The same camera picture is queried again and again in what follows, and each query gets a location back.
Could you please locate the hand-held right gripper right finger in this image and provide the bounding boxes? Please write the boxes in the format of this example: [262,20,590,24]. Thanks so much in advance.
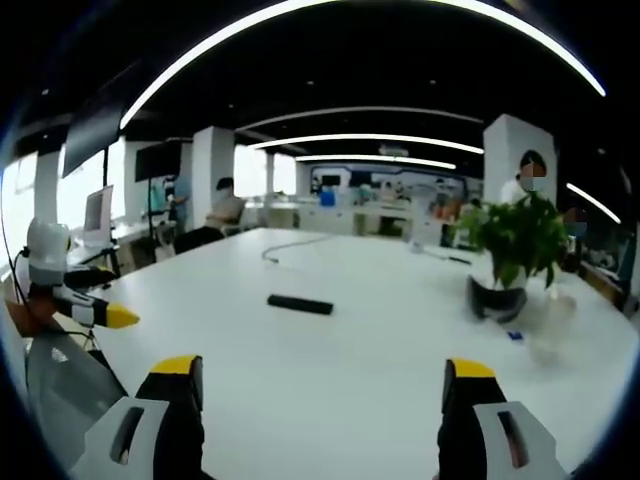
[436,357,569,480]

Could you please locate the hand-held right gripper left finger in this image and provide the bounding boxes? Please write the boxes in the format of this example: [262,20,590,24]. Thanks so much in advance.
[71,354,206,480]

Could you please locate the black remote control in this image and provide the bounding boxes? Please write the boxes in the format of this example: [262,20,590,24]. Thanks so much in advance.
[266,293,335,317]

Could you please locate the computer monitor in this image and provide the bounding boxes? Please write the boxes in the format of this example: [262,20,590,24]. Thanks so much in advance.
[82,184,115,236]

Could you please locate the crumpled clear plastic wrap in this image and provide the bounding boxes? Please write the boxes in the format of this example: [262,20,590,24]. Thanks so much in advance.
[527,289,581,366]

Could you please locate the black office chair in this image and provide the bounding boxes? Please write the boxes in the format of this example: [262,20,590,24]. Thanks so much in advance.
[172,225,226,255]

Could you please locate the black headset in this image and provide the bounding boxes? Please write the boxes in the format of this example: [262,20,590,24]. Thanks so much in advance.
[466,275,529,324]

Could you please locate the black hanging screen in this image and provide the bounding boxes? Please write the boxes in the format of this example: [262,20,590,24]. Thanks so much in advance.
[60,97,125,179]

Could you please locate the green potted plant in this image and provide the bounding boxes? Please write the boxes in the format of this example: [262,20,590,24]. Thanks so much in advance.
[457,192,571,291]

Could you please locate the black cable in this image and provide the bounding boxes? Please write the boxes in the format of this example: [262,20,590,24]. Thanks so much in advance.
[0,214,32,306]

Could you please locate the black wall screen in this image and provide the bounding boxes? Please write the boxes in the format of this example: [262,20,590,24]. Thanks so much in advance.
[134,142,182,180]

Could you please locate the grey cable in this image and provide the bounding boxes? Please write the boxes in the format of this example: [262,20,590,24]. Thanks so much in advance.
[261,234,334,265]

